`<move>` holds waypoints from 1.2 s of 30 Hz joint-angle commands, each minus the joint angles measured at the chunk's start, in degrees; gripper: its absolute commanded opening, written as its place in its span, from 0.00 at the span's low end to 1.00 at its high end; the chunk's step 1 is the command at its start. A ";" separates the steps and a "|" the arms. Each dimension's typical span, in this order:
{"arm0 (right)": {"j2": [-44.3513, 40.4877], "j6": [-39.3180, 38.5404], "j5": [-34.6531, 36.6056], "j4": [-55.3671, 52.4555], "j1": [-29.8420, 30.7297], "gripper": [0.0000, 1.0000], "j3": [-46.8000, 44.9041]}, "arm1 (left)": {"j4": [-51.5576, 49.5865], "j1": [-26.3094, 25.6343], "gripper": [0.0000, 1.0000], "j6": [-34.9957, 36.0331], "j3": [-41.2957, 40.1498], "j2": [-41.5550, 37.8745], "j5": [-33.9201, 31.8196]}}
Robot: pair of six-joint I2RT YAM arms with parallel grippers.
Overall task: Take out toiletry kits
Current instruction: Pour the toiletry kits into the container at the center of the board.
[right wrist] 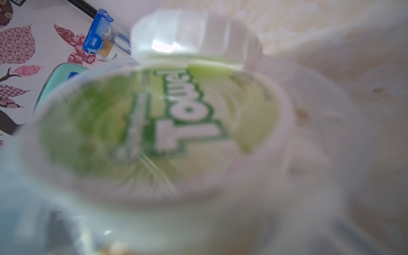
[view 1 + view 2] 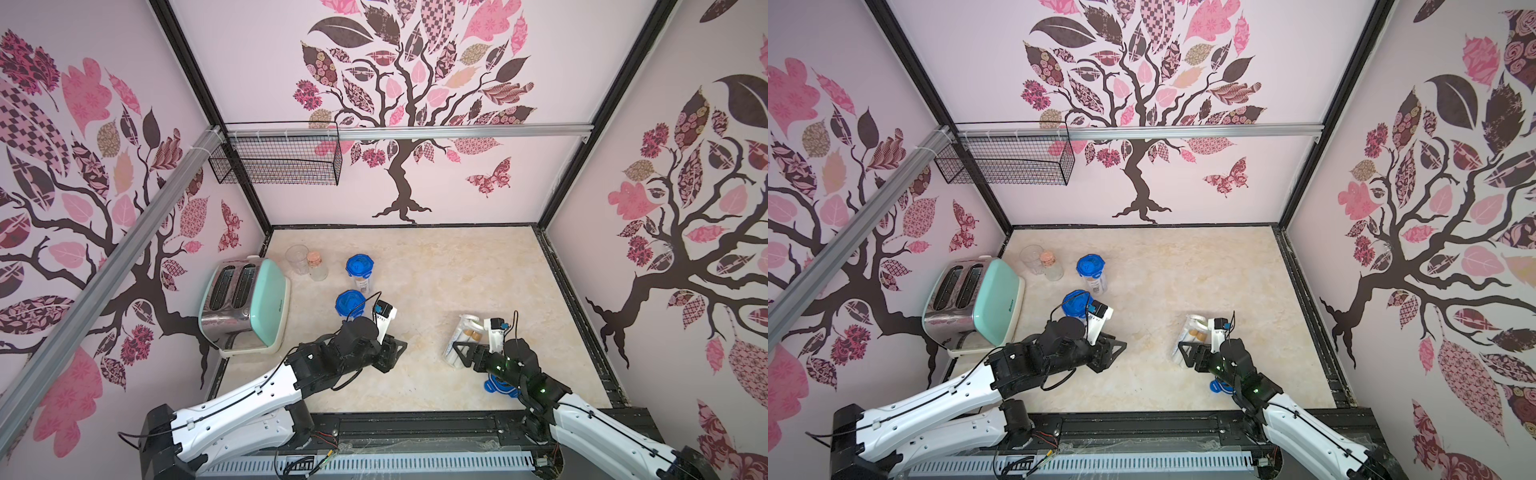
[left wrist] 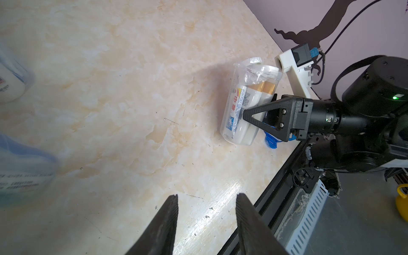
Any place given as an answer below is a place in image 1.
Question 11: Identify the round green towel tablet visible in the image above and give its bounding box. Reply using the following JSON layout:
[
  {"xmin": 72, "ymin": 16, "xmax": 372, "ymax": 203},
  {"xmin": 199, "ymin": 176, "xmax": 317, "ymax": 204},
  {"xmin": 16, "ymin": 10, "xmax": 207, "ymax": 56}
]
[{"xmin": 40, "ymin": 63, "xmax": 282, "ymax": 193}]

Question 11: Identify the mint chrome toaster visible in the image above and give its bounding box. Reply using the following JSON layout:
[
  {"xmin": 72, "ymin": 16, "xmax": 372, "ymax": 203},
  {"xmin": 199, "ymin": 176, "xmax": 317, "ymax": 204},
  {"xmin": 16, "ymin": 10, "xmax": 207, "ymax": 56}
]
[{"xmin": 34, "ymin": 63, "xmax": 88, "ymax": 111}]

